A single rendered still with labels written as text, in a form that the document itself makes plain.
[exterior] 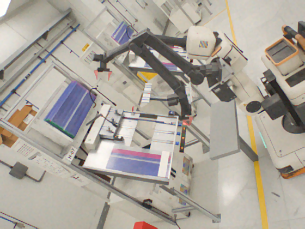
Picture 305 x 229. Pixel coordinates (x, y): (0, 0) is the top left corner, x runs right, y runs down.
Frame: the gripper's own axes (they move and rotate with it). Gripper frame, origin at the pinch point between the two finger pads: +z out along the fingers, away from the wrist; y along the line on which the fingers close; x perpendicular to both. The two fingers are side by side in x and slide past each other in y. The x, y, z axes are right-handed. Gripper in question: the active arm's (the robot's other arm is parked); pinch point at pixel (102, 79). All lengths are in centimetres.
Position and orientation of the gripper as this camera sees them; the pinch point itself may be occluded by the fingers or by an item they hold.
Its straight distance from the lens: 187.1
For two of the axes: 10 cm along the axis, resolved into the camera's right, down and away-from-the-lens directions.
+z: -0.3, 10.0, 0.0
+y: 9.2, 0.2, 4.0
